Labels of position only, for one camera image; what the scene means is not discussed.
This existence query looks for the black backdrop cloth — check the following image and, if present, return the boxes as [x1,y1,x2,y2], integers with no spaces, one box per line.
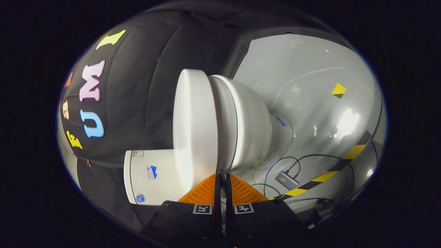
[57,2,348,232]

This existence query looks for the yellow black hazard tape strip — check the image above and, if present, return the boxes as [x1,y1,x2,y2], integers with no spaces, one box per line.
[270,130,373,201]

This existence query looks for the grey adapter box orange label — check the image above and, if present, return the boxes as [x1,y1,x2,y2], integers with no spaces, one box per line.
[275,171,299,190]

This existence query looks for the black cable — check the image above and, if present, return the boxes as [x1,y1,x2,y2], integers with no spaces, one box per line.
[251,156,302,199]
[289,154,355,183]

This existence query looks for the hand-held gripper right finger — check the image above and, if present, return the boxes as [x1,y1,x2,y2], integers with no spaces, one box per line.
[225,173,308,248]

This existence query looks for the white ceramic toilet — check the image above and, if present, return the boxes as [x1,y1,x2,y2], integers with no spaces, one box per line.
[123,75,294,206]

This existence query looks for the small yellow black tape square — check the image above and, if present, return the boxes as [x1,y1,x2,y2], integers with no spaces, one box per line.
[331,83,347,99]

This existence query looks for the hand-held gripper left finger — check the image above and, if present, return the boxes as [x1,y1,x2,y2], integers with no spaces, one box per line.
[141,173,222,248]

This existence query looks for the white toilet lid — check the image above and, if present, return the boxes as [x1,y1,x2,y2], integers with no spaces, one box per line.
[173,69,219,188]

